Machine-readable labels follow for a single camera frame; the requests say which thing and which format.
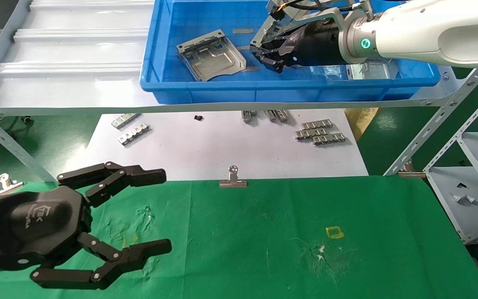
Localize small white plastic pieces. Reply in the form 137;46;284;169
451;193;477;205

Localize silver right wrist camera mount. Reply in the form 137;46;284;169
264;0;349;32

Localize slotted metal strip part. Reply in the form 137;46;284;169
111;113;141;129
312;133;346;146
300;119;334;130
117;125;151;146
295;128;329;141

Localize grey metal tray part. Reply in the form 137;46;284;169
176;29;247;82
250;17;275;49

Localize flat grey metal tray part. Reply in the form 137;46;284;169
176;29;247;82

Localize clear plastic film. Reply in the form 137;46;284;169
317;66;349;78

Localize blue plastic bin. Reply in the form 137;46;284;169
139;0;442;104

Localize green table cloth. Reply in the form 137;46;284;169
0;176;478;299

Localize white side shelf rack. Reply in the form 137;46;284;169
425;79;478;245

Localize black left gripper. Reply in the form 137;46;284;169
0;161;172;290

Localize silver binder clip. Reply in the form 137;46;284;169
219;165;248;188
398;161;427;179
0;173;24;196

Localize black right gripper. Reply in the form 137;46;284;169
260;20;343;73

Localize boxy grey metal bracket part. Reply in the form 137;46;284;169
347;58;393;80

